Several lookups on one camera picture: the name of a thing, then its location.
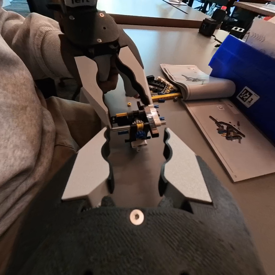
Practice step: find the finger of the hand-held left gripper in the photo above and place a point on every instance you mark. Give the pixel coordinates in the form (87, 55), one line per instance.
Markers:
(137, 73)
(90, 90)

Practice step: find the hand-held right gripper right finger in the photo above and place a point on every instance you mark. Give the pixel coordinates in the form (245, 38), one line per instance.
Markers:
(187, 174)

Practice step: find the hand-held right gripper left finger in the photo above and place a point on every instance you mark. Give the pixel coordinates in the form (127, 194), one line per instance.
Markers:
(86, 174)

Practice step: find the lego technic model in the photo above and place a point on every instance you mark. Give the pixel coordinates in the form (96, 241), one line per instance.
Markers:
(139, 124)

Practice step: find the person's left forearm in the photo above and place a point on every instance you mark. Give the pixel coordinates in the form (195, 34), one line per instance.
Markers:
(43, 43)

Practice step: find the pile of loose lego pieces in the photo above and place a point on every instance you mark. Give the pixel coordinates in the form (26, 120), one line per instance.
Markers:
(161, 88)

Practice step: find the lego instruction booklet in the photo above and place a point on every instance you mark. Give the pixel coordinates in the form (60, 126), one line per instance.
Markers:
(214, 129)

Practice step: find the person's left hand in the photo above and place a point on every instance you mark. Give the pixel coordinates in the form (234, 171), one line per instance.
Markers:
(111, 83)

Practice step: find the person's tan trousers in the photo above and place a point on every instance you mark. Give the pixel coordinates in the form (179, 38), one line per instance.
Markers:
(70, 120)

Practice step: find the black cube device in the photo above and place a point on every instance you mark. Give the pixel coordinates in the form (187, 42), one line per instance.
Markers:
(208, 26)

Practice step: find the red capped bottle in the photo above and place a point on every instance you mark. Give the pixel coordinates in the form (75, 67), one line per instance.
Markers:
(223, 12)

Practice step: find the small black device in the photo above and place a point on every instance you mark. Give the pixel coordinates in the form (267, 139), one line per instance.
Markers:
(236, 31)

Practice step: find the blue plastic bin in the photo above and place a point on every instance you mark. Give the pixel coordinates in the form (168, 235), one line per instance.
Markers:
(247, 75)

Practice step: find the white cardboard box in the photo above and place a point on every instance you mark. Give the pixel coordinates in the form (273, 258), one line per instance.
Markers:
(262, 34)

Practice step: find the background wooden desk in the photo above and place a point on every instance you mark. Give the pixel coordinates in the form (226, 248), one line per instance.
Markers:
(255, 7)

